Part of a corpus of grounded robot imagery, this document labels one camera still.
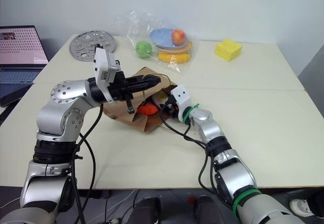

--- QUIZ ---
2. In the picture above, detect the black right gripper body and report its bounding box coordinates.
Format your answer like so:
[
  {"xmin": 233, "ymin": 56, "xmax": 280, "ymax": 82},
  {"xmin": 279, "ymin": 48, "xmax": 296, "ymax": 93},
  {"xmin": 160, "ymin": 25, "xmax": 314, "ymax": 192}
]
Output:
[{"xmin": 161, "ymin": 96, "xmax": 180, "ymax": 120}]

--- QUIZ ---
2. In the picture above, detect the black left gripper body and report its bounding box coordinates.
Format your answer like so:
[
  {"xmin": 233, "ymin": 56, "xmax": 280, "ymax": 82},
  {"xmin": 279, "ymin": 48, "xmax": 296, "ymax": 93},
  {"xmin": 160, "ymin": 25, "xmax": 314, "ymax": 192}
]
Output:
[{"xmin": 109, "ymin": 69, "xmax": 135, "ymax": 115}]

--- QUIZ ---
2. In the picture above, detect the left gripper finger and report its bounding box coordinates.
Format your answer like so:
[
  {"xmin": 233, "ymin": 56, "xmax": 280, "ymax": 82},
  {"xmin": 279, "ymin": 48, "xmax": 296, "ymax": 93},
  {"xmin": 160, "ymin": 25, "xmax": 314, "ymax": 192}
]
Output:
[
  {"xmin": 130, "ymin": 82, "xmax": 160, "ymax": 94},
  {"xmin": 130, "ymin": 74, "xmax": 162, "ymax": 86}
]

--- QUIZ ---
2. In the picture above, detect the orange plush toy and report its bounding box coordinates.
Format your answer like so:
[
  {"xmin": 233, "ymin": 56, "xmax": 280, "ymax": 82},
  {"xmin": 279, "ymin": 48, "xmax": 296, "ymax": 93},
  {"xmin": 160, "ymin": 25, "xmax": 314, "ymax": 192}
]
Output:
[{"xmin": 137, "ymin": 103, "xmax": 159, "ymax": 116}]

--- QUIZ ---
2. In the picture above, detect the brown paper bag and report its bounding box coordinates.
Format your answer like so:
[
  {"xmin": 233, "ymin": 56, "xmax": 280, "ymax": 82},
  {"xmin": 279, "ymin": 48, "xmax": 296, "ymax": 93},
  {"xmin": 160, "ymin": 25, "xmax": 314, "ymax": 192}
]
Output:
[{"xmin": 102, "ymin": 66, "xmax": 178, "ymax": 133}]

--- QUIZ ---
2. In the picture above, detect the clear plastic bag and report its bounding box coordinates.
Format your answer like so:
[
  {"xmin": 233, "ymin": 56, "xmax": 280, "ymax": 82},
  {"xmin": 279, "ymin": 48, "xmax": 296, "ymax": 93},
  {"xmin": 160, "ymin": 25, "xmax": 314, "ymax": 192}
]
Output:
[{"xmin": 115, "ymin": 10, "xmax": 200, "ymax": 75}]

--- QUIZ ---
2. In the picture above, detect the yellow cheese plush toy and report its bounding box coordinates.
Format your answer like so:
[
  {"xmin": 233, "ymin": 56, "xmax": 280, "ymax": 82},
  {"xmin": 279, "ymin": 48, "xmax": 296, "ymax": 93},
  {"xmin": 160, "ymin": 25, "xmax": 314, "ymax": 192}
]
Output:
[{"xmin": 215, "ymin": 38, "xmax": 243, "ymax": 63}]

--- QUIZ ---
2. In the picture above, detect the green zip tie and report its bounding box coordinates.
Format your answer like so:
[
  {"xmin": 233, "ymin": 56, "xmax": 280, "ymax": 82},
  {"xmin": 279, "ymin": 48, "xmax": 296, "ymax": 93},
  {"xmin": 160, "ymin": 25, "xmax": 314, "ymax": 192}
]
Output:
[{"xmin": 182, "ymin": 103, "xmax": 200, "ymax": 125}]

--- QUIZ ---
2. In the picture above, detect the green toy apple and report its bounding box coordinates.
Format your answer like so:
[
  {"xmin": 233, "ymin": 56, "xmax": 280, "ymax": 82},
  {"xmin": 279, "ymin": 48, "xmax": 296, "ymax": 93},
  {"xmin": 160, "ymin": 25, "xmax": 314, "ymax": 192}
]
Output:
[{"xmin": 135, "ymin": 40, "xmax": 153, "ymax": 59}]

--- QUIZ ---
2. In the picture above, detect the yellow toy fruit slice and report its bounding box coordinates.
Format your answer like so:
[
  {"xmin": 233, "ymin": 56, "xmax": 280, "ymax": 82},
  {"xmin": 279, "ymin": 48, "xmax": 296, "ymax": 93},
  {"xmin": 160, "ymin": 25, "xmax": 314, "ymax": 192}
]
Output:
[{"xmin": 156, "ymin": 52, "xmax": 192, "ymax": 65}]

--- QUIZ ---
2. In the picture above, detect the red toy apple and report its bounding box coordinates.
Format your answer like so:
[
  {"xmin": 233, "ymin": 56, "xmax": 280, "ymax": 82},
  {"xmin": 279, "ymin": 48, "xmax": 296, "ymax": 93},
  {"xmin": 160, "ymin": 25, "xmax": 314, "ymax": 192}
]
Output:
[{"xmin": 171, "ymin": 29, "xmax": 187, "ymax": 46}]

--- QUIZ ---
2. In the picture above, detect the orange plate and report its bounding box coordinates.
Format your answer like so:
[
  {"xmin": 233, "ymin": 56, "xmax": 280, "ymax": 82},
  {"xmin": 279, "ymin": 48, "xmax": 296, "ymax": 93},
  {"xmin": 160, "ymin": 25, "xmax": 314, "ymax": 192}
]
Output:
[{"xmin": 154, "ymin": 40, "xmax": 194, "ymax": 54}]

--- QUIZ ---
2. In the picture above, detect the round perforated metal plate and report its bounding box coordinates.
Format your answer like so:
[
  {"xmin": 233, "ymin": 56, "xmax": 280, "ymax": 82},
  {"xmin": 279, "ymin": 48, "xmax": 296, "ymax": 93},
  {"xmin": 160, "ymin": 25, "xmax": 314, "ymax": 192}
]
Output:
[{"xmin": 69, "ymin": 30, "xmax": 117, "ymax": 62}]

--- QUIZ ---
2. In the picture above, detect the dark rounded shape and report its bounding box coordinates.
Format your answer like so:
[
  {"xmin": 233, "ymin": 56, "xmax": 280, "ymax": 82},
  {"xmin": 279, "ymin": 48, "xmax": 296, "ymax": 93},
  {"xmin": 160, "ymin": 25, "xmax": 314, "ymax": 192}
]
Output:
[{"xmin": 133, "ymin": 197, "xmax": 163, "ymax": 224}]

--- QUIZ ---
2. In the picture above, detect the open laptop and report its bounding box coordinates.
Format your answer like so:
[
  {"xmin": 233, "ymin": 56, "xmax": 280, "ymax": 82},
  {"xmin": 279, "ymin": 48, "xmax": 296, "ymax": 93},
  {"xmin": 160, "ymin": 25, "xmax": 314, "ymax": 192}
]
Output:
[{"xmin": 0, "ymin": 25, "xmax": 49, "ymax": 92}]

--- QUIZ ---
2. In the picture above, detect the green tape band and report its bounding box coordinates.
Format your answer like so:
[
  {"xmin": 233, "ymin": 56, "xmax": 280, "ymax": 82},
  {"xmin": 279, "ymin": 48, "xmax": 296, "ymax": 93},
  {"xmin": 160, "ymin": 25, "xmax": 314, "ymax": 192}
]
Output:
[{"xmin": 232, "ymin": 188, "xmax": 262, "ymax": 213}]

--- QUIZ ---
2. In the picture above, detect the white power socket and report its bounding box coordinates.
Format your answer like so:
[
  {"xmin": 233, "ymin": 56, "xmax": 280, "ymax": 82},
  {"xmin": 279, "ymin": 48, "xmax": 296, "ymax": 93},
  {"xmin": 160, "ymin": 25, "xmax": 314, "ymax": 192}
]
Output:
[{"xmin": 289, "ymin": 198, "xmax": 313, "ymax": 218}]

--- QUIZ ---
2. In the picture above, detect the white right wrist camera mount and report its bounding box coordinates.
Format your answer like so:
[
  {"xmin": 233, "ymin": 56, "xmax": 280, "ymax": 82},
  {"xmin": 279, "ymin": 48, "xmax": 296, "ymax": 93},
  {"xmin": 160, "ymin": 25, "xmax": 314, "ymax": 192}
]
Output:
[{"xmin": 170, "ymin": 84, "xmax": 194, "ymax": 123}]

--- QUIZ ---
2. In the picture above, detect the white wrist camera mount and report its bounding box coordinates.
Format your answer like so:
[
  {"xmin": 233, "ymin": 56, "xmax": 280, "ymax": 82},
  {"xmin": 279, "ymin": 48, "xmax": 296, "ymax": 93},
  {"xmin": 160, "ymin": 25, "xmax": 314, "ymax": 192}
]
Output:
[
  {"xmin": 170, "ymin": 84, "xmax": 194, "ymax": 123},
  {"xmin": 93, "ymin": 47, "xmax": 122, "ymax": 104}
]

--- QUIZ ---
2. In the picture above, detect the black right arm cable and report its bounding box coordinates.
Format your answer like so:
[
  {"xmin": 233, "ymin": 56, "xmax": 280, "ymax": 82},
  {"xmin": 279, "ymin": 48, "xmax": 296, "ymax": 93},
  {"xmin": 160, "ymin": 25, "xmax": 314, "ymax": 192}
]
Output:
[{"xmin": 158, "ymin": 105, "xmax": 233, "ymax": 209}]

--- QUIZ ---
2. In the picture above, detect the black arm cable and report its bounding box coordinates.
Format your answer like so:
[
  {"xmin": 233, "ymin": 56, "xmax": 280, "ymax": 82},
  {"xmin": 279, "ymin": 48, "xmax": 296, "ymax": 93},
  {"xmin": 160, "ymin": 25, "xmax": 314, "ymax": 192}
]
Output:
[
  {"xmin": 158, "ymin": 105, "xmax": 233, "ymax": 209},
  {"xmin": 70, "ymin": 102, "xmax": 104, "ymax": 224}
]

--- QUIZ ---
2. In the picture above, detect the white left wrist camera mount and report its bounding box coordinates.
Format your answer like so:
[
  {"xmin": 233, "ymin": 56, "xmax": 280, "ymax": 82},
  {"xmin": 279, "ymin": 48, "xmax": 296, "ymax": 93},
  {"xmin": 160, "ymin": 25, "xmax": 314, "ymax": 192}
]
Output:
[{"xmin": 93, "ymin": 47, "xmax": 122, "ymax": 104}]

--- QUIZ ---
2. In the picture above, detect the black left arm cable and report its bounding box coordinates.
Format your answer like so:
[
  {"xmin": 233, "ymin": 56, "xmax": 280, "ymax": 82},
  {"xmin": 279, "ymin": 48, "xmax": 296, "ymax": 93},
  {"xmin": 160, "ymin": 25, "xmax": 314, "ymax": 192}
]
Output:
[{"xmin": 70, "ymin": 102, "xmax": 104, "ymax": 224}]

